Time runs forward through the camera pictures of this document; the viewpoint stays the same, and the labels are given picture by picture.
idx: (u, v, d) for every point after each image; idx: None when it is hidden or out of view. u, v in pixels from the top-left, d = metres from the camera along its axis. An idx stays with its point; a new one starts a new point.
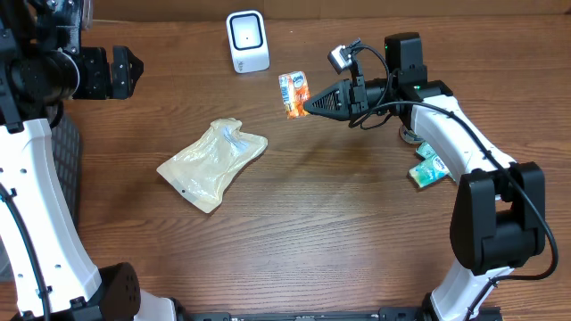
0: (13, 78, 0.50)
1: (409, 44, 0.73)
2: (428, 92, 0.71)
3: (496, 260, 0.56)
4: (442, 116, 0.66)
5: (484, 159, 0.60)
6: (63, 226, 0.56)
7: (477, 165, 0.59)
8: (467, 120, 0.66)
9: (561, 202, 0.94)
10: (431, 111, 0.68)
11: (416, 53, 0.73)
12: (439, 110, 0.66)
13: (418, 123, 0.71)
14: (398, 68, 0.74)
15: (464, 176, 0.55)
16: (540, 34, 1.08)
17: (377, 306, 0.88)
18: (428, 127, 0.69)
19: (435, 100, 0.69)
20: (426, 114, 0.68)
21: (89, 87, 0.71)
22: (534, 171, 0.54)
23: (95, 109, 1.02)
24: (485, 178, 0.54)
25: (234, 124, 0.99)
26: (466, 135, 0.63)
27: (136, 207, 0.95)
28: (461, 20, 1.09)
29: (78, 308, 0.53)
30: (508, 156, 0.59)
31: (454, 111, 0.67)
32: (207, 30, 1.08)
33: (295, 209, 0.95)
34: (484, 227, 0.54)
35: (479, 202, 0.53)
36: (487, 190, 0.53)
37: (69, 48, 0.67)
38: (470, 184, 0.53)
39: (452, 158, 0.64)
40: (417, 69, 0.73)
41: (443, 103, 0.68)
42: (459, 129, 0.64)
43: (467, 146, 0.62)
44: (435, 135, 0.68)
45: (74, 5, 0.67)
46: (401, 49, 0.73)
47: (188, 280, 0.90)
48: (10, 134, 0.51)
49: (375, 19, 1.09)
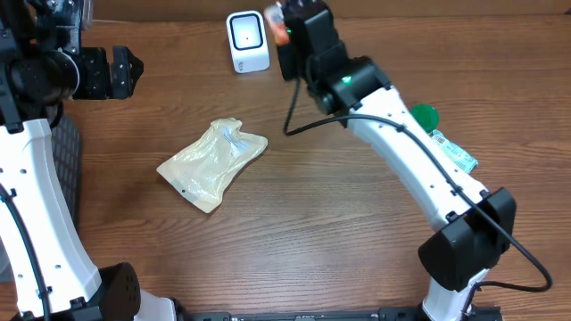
0: (13, 78, 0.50)
1: (318, 21, 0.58)
2: (359, 77, 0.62)
3: (474, 278, 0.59)
4: (392, 128, 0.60)
5: (453, 194, 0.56)
6: (63, 226, 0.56)
7: (448, 201, 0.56)
8: (421, 132, 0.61)
9: (561, 201, 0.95)
10: (375, 121, 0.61)
11: (326, 31, 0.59)
12: (386, 122, 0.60)
13: (357, 127, 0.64)
14: (310, 54, 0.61)
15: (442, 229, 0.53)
16: (540, 34, 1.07)
17: (377, 306, 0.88)
18: (374, 138, 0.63)
19: (373, 100, 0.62)
20: (368, 124, 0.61)
21: (89, 87, 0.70)
22: (506, 202, 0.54)
23: (95, 109, 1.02)
24: (463, 228, 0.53)
25: (234, 124, 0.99)
26: (426, 160, 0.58)
27: (136, 207, 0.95)
28: (462, 20, 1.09)
29: (78, 308, 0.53)
30: (476, 182, 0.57)
31: (403, 119, 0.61)
32: (206, 30, 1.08)
33: (295, 209, 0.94)
34: (467, 268, 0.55)
35: (460, 252, 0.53)
36: (467, 237, 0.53)
37: (69, 49, 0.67)
38: (452, 242, 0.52)
39: (411, 182, 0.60)
40: (335, 50, 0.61)
41: (385, 108, 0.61)
42: (414, 147, 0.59)
43: (431, 178, 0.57)
44: (384, 149, 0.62)
45: (74, 5, 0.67)
46: (310, 32, 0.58)
47: (188, 279, 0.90)
48: (10, 134, 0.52)
49: (375, 19, 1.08)
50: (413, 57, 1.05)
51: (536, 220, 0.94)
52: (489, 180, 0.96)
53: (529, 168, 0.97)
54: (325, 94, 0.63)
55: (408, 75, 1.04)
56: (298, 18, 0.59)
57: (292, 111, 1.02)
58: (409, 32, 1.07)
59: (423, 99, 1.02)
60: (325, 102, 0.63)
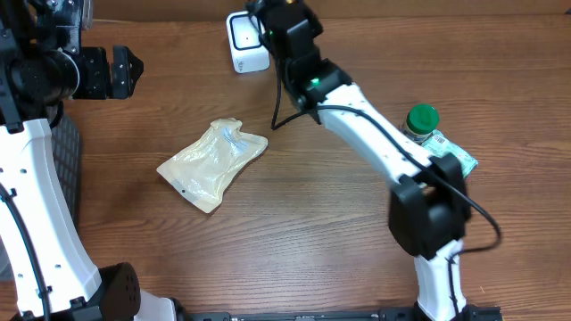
0: (13, 78, 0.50)
1: (298, 30, 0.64)
2: (327, 81, 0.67)
3: (439, 243, 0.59)
4: (351, 114, 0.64)
5: (404, 160, 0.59)
6: (63, 226, 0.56)
7: (400, 168, 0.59)
8: (379, 115, 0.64)
9: (561, 201, 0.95)
10: (336, 110, 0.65)
11: (305, 39, 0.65)
12: (348, 110, 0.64)
13: (329, 120, 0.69)
14: (288, 60, 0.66)
15: (394, 187, 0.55)
16: (540, 34, 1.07)
17: (377, 306, 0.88)
18: (339, 126, 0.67)
19: (335, 94, 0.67)
20: (333, 114, 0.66)
21: (89, 87, 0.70)
22: (451, 161, 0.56)
23: (95, 109, 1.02)
24: (412, 185, 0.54)
25: (234, 124, 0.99)
26: (380, 135, 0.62)
27: (136, 207, 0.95)
28: (462, 20, 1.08)
29: (78, 308, 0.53)
30: (425, 150, 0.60)
31: (361, 105, 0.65)
32: (206, 29, 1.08)
33: (295, 209, 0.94)
34: (422, 226, 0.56)
35: (414, 209, 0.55)
36: (417, 195, 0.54)
37: (69, 48, 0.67)
38: (401, 198, 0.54)
39: (374, 160, 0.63)
40: (310, 55, 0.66)
41: (348, 98, 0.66)
42: (370, 127, 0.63)
43: (384, 150, 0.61)
44: (348, 134, 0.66)
45: (74, 5, 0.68)
46: (290, 40, 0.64)
47: (188, 279, 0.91)
48: (10, 134, 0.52)
49: (375, 18, 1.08)
50: (413, 57, 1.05)
51: (536, 220, 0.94)
52: (489, 180, 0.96)
53: (529, 168, 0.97)
54: (299, 95, 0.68)
55: (408, 75, 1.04)
56: (281, 28, 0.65)
57: (292, 111, 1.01)
58: (409, 33, 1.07)
59: (423, 99, 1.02)
60: (299, 103, 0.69)
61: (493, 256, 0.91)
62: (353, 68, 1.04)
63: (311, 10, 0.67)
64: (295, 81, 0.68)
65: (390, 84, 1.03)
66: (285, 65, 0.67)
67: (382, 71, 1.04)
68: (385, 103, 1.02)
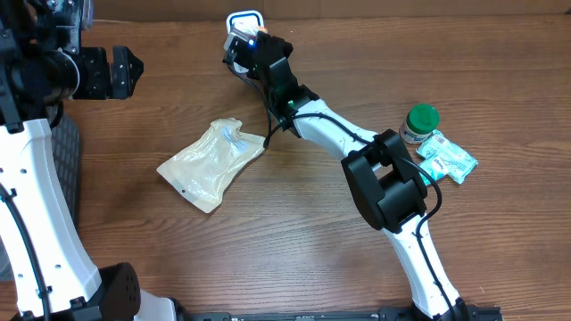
0: (13, 78, 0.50)
1: (279, 65, 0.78)
2: (301, 104, 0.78)
3: (396, 212, 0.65)
4: (315, 117, 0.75)
5: (353, 142, 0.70)
6: (63, 227, 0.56)
7: (351, 148, 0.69)
8: (338, 115, 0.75)
9: (561, 202, 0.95)
10: (304, 117, 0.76)
11: (285, 71, 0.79)
12: (310, 114, 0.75)
13: (301, 128, 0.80)
14: (272, 87, 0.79)
15: (343, 160, 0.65)
16: (540, 35, 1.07)
17: (377, 306, 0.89)
18: (308, 128, 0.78)
19: (305, 107, 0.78)
20: (302, 121, 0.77)
21: (89, 87, 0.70)
22: (392, 135, 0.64)
23: (95, 109, 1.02)
24: (359, 156, 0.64)
25: (234, 124, 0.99)
26: (335, 127, 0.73)
27: (136, 207, 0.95)
28: (461, 20, 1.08)
29: (78, 308, 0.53)
30: (372, 132, 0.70)
31: (325, 111, 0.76)
32: (205, 29, 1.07)
33: (295, 209, 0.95)
34: (374, 194, 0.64)
35: (361, 176, 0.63)
36: (364, 163, 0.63)
37: (69, 49, 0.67)
38: (349, 167, 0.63)
39: (336, 150, 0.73)
40: (290, 84, 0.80)
41: (314, 106, 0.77)
42: (328, 121, 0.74)
43: (339, 135, 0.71)
44: (315, 134, 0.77)
45: (74, 5, 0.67)
46: (273, 73, 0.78)
47: (188, 279, 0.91)
48: (10, 134, 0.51)
49: (375, 19, 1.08)
50: (413, 57, 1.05)
51: (536, 220, 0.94)
52: (489, 180, 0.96)
53: (529, 168, 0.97)
54: (280, 117, 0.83)
55: (408, 75, 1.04)
56: (264, 63, 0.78)
57: None
58: (409, 33, 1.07)
59: (422, 99, 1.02)
60: (280, 123, 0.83)
61: (493, 256, 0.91)
62: (353, 68, 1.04)
63: (288, 46, 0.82)
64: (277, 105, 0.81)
65: (390, 84, 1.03)
66: (269, 92, 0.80)
67: (383, 71, 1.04)
68: (385, 103, 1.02)
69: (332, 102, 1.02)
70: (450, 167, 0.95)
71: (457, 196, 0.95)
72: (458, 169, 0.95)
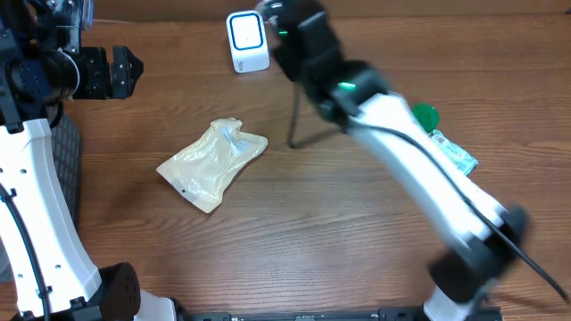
0: (13, 78, 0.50)
1: (313, 26, 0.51)
2: (359, 86, 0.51)
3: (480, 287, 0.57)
4: (399, 141, 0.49)
5: (467, 211, 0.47)
6: (63, 227, 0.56)
7: (464, 223, 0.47)
8: (428, 140, 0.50)
9: (561, 202, 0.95)
10: (378, 131, 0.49)
11: (325, 36, 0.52)
12: (394, 135, 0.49)
13: (360, 138, 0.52)
14: (308, 61, 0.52)
15: (467, 255, 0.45)
16: (540, 34, 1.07)
17: (377, 306, 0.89)
18: (376, 150, 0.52)
19: (376, 108, 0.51)
20: (373, 135, 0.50)
21: (89, 87, 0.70)
22: (519, 218, 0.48)
23: (95, 108, 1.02)
24: (485, 251, 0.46)
25: (234, 124, 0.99)
26: (440, 181, 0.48)
27: (136, 207, 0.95)
28: (462, 20, 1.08)
29: (78, 308, 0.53)
30: (492, 201, 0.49)
31: (407, 128, 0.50)
32: (205, 29, 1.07)
33: (295, 209, 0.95)
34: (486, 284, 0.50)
35: (483, 275, 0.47)
36: (489, 255, 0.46)
37: (69, 49, 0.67)
38: (470, 265, 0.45)
39: (427, 206, 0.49)
40: (335, 58, 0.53)
41: (389, 115, 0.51)
42: (426, 162, 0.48)
43: (448, 201, 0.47)
44: (388, 162, 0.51)
45: (75, 5, 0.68)
46: (305, 37, 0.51)
47: (188, 279, 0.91)
48: (10, 134, 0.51)
49: (375, 18, 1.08)
50: (413, 57, 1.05)
51: (536, 220, 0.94)
52: (488, 180, 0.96)
53: (529, 168, 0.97)
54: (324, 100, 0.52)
55: (408, 75, 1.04)
56: (293, 25, 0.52)
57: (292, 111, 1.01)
58: (409, 33, 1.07)
59: (422, 99, 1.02)
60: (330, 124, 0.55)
61: None
62: None
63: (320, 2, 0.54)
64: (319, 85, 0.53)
65: (390, 84, 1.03)
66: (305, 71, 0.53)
67: (383, 71, 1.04)
68: None
69: None
70: None
71: None
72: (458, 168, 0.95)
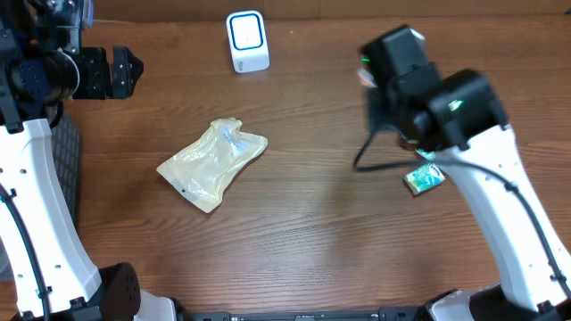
0: (13, 78, 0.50)
1: (401, 39, 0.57)
2: (465, 96, 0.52)
3: None
4: (501, 187, 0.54)
5: (551, 279, 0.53)
6: (63, 227, 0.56)
7: (542, 283, 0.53)
8: (529, 193, 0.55)
9: (561, 202, 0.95)
10: (481, 173, 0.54)
11: (411, 47, 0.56)
12: (499, 178, 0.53)
13: (456, 172, 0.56)
14: (396, 75, 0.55)
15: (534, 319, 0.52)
16: (540, 34, 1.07)
17: (377, 306, 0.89)
18: (467, 185, 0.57)
19: (479, 138, 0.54)
20: (473, 174, 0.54)
21: (89, 87, 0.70)
22: None
23: (95, 109, 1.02)
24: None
25: (234, 124, 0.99)
26: (530, 239, 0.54)
27: (136, 207, 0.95)
28: (461, 20, 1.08)
29: (78, 308, 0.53)
30: None
31: (516, 179, 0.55)
32: (205, 29, 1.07)
33: (295, 209, 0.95)
34: None
35: None
36: None
37: (69, 49, 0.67)
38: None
39: (506, 254, 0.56)
40: (422, 70, 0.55)
41: (498, 156, 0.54)
42: (520, 216, 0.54)
43: (531, 258, 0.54)
44: (477, 200, 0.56)
45: (75, 5, 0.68)
46: (392, 48, 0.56)
47: (188, 279, 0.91)
48: (10, 134, 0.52)
49: (375, 19, 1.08)
50: None
51: None
52: None
53: (529, 168, 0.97)
54: (417, 112, 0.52)
55: None
56: (377, 44, 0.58)
57: (292, 111, 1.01)
58: None
59: None
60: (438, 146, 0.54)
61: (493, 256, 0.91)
62: (353, 68, 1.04)
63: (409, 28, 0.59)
64: (412, 97, 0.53)
65: None
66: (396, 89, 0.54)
67: None
68: None
69: (331, 102, 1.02)
70: None
71: (457, 196, 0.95)
72: None
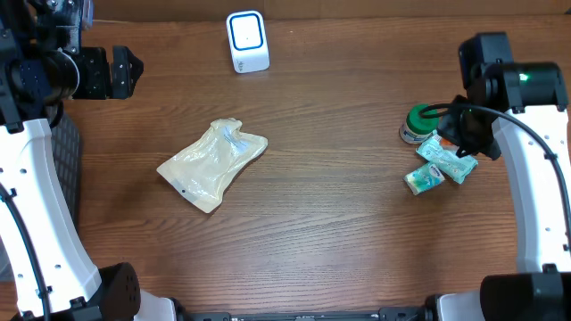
0: (13, 79, 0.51)
1: (494, 39, 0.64)
2: (534, 80, 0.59)
3: None
4: (540, 152, 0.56)
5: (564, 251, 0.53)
6: (63, 227, 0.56)
7: (552, 250, 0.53)
8: (566, 169, 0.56)
9: None
10: (525, 135, 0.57)
11: (503, 49, 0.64)
12: (542, 144, 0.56)
13: (503, 133, 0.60)
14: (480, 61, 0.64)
15: (533, 280, 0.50)
16: (540, 35, 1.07)
17: (377, 306, 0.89)
18: (508, 144, 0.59)
19: (537, 109, 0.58)
20: (517, 133, 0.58)
21: (90, 87, 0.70)
22: None
23: (95, 109, 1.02)
24: (555, 292, 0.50)
25: (234, 124, 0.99)
26: (554, 204, 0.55)
27: (136, 207, 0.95)
28: (462, 20, 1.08)
29: (78, 308, 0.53)
30: None
31: (558, 152, 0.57)
32: (205, 30, 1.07)
33: (295, 209, 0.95)
34: None
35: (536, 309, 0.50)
36: (553, 295, 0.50)
37: (69, 48, 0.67)
38: (537, 291, 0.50)
39: (525, 214, 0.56)
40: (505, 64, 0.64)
41: (547, 127, 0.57)
42: (552, 181, 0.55)
43: (550, 222, 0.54)
44: (512, 160, 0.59)
45: (74, 5, 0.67)
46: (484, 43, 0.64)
47: (188, 279, 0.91)
48: (10, 134, 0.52)
49: (375, 19, 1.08)
50: (413, 57, 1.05)
51: None
52: (489, 180, 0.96)
53: None
54: (491, 79, 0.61)
55: (408, 75, 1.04)
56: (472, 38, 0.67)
57: (292, 111, 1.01)
58: (409, 33, 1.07)
59: (422, 99, 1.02)
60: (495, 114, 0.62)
61: (493, 256, 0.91)
62: (353, 68, 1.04)
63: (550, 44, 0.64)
64: (488, 69, 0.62)
65: (390, 84, 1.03)
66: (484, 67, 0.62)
67: (383, 72, 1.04)
68: (385, 104, 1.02)
69: (331, 102, 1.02)
70: (450, 166, 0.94)
71: (457, 196, 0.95)
72: (457, 168, 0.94)
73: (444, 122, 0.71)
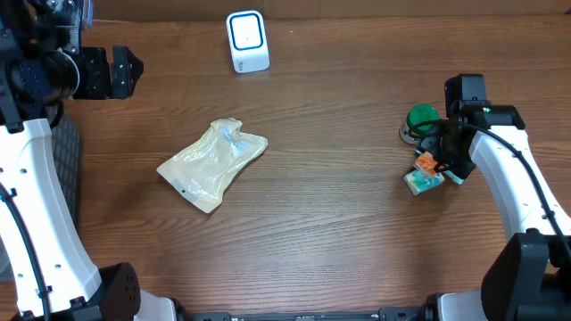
0: (13, 78, 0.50)
1: (473, 79, 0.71)
2: (498, 113, 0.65)
3: None
4: (508, 152, 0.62)
5: (543, 218, 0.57)
6: (63, 227, 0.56)
7: (534, 223, 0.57)
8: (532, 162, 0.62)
9: (560, 202, 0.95)
10: (493, 141, 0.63)
11: (480, 88, 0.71)
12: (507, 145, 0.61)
13: (478, 150, 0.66)
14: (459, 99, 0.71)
15: (517, 235, 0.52)
16: (540, 34, 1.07)
17: (377, 306, 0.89)
18: (484, 154, 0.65)
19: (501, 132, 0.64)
20: (486, 141, 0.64)
21: (89, 87, 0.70)
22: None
23: (95, 109, 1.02)
24: (541, 243, 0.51)
25: (234, 124, 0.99)
26: (527, 187, 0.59)
27: (136, 208, 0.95)
28: (462, 20, 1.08)
29: (78, 308, 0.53)
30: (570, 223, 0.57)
31: (523, 150, 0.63)
32: (206, 30, 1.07)
33: (295, 209, 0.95)
34: (524, 292, 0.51)
35: (528, 264, 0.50)
36: (541, 247, 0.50)
37: (69, 48, 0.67)
38: (524, 246, 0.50)
39: (507, 203, 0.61)
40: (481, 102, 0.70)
41: (511, 136, 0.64)
42: (522, 170, 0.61)
43: (526, 199, 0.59)
44: (489, 166, 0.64)
45: (74, 5, 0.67)
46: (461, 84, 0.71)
47: (188, 279, 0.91)
48: (10, 134, 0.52)
49: (375, 19, 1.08)
50: (413, 57, 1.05)
51: None
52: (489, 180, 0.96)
53: None
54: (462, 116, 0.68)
55: (408, 75, 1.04)
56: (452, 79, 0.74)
57: (292, 111, 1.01)
58: (409, 33, 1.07)
59: (422, 99, 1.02)
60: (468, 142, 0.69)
61: (493, 256, 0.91)
62: (353, 68, 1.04)
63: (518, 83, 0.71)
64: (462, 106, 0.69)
65: (390, 84, 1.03)
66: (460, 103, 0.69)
67: (382, 71, 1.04)
68: (385, 103, 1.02)
69: (331, 102, 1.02)
70: None
71: (457, 196, 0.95)
72: None
73: (428, 143, 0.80)
